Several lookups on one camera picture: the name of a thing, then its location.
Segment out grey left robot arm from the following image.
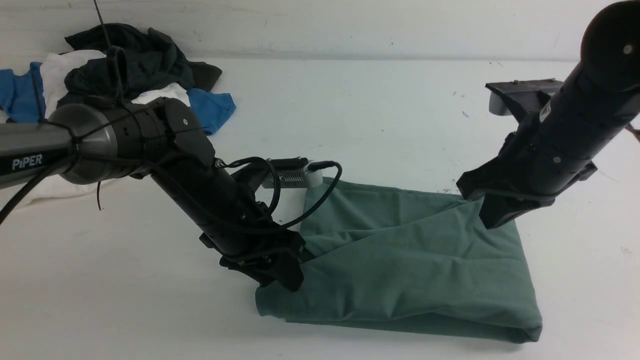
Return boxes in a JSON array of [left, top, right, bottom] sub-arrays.
[[0, 98, 306, 292]]

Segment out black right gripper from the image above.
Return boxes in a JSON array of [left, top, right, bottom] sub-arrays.
[[457, 64, 639, 229]]

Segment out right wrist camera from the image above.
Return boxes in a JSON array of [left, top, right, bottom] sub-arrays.
[[485, 79, 563, 122]]

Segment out green long sleeve shirt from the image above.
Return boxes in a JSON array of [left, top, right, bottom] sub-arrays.
[[254, 181, 543, 344]]

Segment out blue shirt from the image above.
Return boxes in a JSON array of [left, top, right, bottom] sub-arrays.
[[0, 61, 237, 136]]

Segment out white shirt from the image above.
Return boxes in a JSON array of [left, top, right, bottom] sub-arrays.
[[0, 50, 193, 211]]

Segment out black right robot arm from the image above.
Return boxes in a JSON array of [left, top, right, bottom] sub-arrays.
[[456, 0, 640, 229]]

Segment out black camera cable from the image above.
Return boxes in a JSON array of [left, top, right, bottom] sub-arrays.
[[0, 0, 343, 236]]

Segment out dark grey shirt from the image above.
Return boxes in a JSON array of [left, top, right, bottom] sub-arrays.
[[57, 23, 195, 106]]

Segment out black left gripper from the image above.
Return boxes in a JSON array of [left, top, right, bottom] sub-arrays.
[[130, 97, 306, 292]]

